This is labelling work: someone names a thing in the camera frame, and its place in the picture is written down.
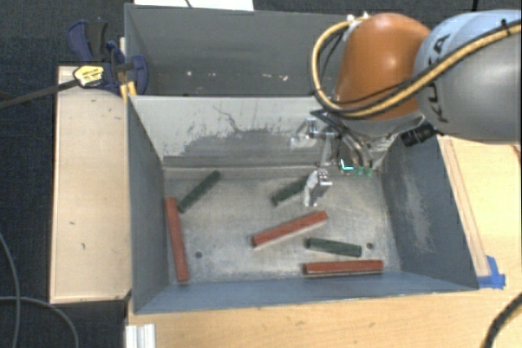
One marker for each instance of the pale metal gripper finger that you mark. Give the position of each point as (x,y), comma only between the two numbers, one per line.
(310,189)
(322,188)

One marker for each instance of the dark green flat block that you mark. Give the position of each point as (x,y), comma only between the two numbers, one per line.
(333,248)
(198,191)
(287,193)

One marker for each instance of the red-brown flat block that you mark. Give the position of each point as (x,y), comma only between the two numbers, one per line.
(289,230)
(342,267)
(177,240)

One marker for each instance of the grey metal bin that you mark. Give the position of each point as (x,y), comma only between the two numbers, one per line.
(253,53)

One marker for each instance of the pale wood flat board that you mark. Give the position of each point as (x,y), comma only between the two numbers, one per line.
(89,195)

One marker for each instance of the black cylinder on white bracket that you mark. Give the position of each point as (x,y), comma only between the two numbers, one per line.
(416,136)

